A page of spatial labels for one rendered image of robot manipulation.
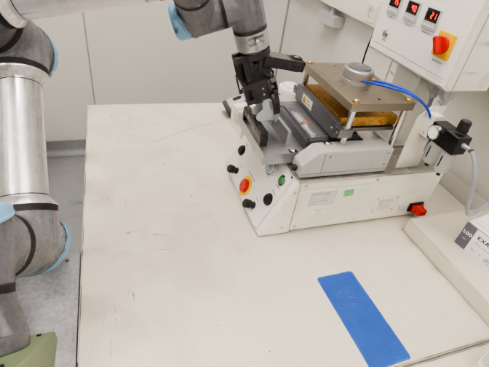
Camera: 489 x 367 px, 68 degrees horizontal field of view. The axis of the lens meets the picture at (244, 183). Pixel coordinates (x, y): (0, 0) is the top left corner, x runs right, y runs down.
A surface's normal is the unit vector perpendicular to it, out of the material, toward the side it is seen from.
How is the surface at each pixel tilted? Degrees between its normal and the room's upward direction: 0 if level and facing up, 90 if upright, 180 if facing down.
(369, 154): 90
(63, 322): 0
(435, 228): 0
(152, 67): 90
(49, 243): 78
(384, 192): 90
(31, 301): 0
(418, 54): 90
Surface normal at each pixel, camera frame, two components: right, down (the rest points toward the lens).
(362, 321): 0.12, -0.80
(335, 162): 0.29, 0.60
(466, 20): -0.95, 0.08
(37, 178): 0.89, -0.20
